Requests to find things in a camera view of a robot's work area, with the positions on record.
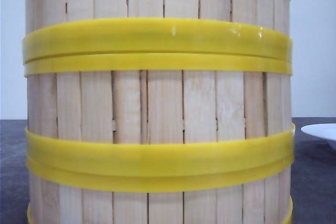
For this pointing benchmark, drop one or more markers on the front bamboo steamer basket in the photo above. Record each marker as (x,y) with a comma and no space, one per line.
(249,194)

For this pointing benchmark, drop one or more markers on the white plate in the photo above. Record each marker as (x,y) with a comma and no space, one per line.
(325,131)

